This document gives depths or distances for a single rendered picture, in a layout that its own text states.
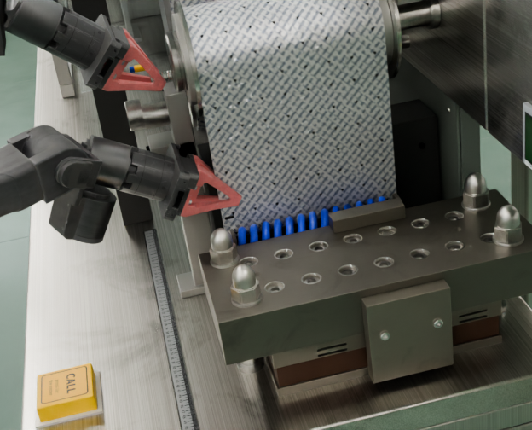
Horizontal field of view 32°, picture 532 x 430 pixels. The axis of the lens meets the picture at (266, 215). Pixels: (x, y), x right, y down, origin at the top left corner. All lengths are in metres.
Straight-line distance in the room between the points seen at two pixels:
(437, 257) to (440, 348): 0.11
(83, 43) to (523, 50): 0.50
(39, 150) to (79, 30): 0.15
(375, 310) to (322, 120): 0.26
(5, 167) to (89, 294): 0.39
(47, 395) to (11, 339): 1.87
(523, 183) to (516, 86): 0.46
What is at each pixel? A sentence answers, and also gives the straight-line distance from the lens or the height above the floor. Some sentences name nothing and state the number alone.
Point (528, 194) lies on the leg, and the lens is 1.49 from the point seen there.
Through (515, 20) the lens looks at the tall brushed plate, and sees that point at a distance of 1.02.
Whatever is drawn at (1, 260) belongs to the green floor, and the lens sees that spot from 3.51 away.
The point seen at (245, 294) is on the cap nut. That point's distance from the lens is 1.04.
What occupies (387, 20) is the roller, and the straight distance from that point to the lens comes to 1.16.
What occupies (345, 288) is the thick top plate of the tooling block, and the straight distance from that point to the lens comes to 1.06.
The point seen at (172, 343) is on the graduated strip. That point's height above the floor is 0.90.
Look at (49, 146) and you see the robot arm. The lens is 1.07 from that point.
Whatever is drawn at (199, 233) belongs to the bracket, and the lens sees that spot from 1.29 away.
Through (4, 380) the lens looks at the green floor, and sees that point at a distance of 2.87.
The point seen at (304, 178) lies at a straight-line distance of 1.19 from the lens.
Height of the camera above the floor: 1.61
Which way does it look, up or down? 28 degrees down
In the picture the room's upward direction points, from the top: 9 degrees counter-clockwise
